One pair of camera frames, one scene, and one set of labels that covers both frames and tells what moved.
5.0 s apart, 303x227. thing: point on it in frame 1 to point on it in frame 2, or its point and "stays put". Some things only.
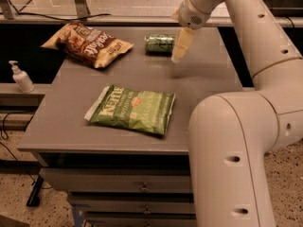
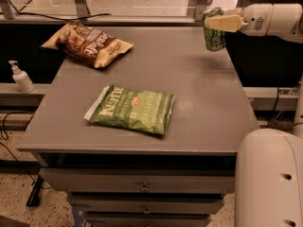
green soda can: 159,43 to 214,40
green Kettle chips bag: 147,111 stays put
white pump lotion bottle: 22,78 stays put
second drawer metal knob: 147,211 stays put
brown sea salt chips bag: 86,43 stays put
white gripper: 191,14 to 255,19
